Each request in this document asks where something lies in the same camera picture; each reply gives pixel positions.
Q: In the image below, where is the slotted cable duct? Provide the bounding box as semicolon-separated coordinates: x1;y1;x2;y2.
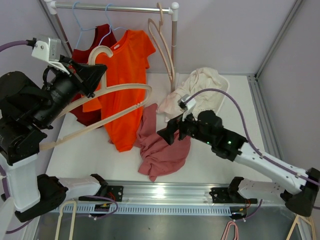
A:
42;202;247;216

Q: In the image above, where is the pink hanger bottom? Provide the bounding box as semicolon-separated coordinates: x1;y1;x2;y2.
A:
221;221;240;240

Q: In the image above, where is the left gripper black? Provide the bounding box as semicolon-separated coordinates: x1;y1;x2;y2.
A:
33;53;108;126

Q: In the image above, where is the beige wooden hanger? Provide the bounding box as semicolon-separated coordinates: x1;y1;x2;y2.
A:
38;45;154;152
147;2;176;84

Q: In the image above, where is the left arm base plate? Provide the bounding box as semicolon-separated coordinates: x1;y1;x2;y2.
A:
78;185;124;202

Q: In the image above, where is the blue hanger left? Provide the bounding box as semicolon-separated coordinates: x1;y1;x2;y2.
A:
72;1;96;49

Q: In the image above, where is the beige hanger bottom right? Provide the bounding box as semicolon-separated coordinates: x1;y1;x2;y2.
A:
285;215;317;240

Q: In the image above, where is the pink t shirt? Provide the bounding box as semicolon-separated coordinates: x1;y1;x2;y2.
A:
134;103;191;182

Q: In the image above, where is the aluminium rail frame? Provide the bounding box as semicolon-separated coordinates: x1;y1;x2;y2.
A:
32;74;286;207

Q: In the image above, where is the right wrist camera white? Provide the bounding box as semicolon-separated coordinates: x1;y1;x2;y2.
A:
177;94;196;123

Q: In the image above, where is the metal clothes rack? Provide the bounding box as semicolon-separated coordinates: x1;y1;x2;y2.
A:
39;0;180;92

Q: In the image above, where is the white plastic basket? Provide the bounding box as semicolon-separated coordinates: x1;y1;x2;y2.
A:
215;75;230;114

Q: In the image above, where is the cream hanger bottom left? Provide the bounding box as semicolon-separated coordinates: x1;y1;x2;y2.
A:
53;199;78;240

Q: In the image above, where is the white t shirt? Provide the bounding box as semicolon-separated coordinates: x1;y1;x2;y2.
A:
157;67;221;121

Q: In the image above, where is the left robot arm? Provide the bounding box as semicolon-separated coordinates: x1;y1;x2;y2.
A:
0;56;107;223

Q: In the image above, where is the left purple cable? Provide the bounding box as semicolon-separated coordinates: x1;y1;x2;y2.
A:
0;39;120;235

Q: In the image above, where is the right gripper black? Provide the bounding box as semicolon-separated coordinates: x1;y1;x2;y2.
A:
157;107;213;146

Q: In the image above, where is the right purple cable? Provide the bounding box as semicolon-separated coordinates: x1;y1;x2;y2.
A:
186;88;320;221

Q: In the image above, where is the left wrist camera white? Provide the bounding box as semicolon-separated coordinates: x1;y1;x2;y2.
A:
31;35;62;69

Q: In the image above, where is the orange t shirt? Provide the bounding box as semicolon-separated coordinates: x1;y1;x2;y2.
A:
82;30;156;152

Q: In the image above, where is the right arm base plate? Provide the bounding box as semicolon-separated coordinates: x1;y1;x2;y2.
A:
209;187;258;204

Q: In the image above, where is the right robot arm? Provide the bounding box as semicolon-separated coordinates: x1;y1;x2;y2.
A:
157;110;320;217

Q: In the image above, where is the dark red t shirt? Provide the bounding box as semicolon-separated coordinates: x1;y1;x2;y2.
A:
70;23;118;127

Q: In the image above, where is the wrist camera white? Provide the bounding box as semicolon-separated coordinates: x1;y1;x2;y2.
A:
177;94;196;123
31;35;62;69

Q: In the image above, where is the purple cable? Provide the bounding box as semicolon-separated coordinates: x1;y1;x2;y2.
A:
186;88;320;221
0;39;120;235

